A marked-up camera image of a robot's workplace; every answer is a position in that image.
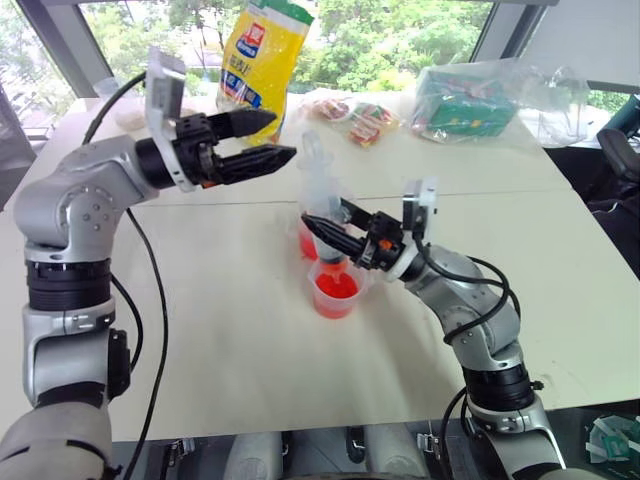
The wide clear cup red liquid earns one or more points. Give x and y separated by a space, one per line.
335 300

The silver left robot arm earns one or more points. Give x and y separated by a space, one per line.
65 200

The grey rounded robot leg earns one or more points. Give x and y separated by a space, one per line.
395 450
257 456

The white translucent container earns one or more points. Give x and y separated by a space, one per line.
127 114

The yellow plastic snack bag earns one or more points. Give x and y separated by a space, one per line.
265 60

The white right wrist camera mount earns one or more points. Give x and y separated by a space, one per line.
427 192

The grey window frame post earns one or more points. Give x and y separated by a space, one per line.
505 27
60 45

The metal table latch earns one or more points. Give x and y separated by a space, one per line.
430 444
180 451

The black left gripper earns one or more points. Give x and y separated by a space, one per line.
192 150

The narrow clear cup red liquid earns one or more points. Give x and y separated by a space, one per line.
306 245

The clear plastic bag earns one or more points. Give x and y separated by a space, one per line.
545 100

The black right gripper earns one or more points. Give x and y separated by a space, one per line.
382 247

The green white paper packet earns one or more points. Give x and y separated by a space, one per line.
610 440

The green cardboard box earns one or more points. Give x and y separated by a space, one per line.
470 107

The black office chair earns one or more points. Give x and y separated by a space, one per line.
620 165

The teal chair back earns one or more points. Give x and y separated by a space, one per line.
628 114

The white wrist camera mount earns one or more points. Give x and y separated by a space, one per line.
162 95
427 192

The round red snack packet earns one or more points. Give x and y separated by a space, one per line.
330 108

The clear measuring jug red liquid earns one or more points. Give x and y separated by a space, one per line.
320 192

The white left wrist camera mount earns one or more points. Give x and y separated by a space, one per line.
162 95

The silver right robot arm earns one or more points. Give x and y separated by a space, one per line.
495 345

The red yellow snack packet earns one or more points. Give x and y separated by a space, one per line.
371 123

